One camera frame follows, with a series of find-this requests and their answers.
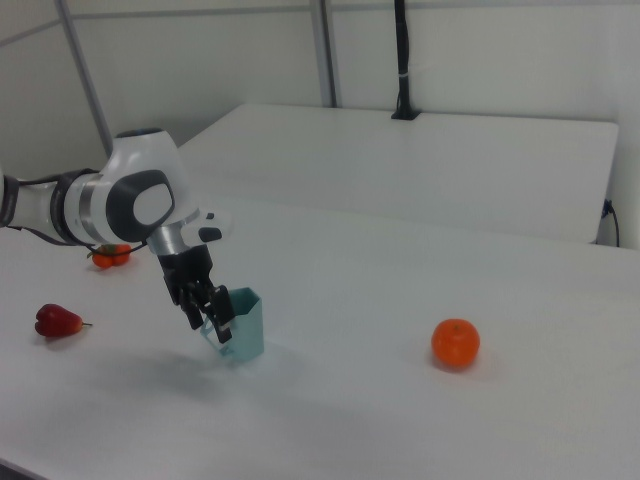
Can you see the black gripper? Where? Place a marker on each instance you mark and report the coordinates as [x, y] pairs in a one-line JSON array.
[[187, 270]]

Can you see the light blue angular mug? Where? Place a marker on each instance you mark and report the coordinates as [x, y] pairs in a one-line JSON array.
[[247, 330]]

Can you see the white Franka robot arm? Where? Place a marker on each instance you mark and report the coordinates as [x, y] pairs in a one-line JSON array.
[[125, 200]]

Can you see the small orange tomato cluster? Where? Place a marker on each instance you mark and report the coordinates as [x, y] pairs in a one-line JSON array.
[[105, 261]]

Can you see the red toy pear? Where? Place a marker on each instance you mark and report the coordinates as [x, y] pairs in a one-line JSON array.
[[56, 321]]

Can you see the orange mandarin fruit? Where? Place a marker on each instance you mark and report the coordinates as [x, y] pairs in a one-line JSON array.
[[455, 344]]

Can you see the black stand pole with base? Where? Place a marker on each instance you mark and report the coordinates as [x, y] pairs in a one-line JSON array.
[[402, 55]]

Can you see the thin aluminium frame post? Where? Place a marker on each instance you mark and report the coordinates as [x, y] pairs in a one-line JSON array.
[[85, 75]]

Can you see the wide aluminium frame post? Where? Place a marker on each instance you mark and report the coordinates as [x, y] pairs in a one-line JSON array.
[[325, 50]]

